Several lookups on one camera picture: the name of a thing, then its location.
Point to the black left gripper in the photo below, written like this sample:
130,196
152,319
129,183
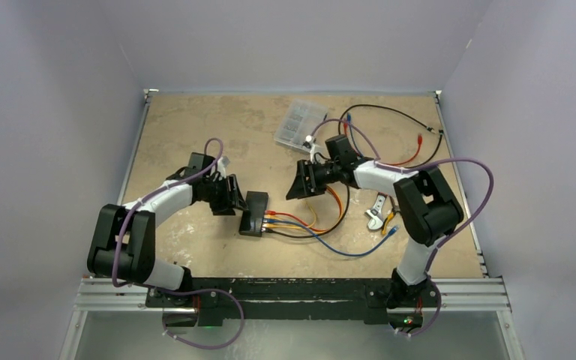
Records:
232,198

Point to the clear plastic parts box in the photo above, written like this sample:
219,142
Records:
301,118

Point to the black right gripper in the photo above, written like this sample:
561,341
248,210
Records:
301,187

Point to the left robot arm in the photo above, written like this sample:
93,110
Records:
124,240

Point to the aluminium frame rail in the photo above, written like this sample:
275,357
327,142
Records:
473,294

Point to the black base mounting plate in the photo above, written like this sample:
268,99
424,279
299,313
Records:
369,300

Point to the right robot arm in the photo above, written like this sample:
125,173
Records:
429,209

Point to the yellow handled pliers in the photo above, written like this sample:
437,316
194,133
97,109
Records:
388,219

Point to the black network switch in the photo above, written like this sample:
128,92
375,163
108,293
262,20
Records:
252,219

